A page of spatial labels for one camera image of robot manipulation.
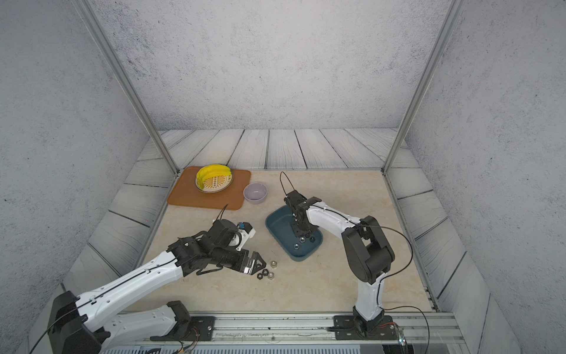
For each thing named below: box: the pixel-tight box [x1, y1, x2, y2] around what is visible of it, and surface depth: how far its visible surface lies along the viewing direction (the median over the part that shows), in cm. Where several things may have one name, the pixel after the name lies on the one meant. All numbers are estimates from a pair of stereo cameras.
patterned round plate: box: [194, 168, 234, 194], surface depth 117 cm
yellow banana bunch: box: [196, 163, 233, 190], surface depth 117 cm
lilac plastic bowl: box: [243, 182, 269, 205], surface depth 109 cm
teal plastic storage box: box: [265, 205, 324, 262], surface depth 95 cm
